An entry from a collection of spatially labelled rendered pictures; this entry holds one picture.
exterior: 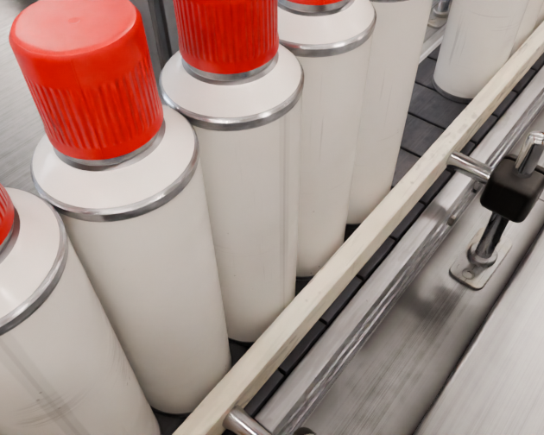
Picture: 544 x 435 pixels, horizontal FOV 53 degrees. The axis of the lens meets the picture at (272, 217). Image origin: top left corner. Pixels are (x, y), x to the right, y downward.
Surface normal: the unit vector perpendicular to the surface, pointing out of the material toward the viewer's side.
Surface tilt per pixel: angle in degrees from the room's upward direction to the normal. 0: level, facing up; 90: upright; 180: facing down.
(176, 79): 42
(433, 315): 0
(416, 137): 0
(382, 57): 90
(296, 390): 0
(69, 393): 90
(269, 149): 90
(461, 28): 90
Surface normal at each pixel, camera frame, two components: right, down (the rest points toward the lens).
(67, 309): 0.98, 0.16
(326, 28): 0.11, 0.02
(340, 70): 0.42, 0.69
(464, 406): -0.01, -0.64
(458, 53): -0.68, 0.57
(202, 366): 0.64, 0.58
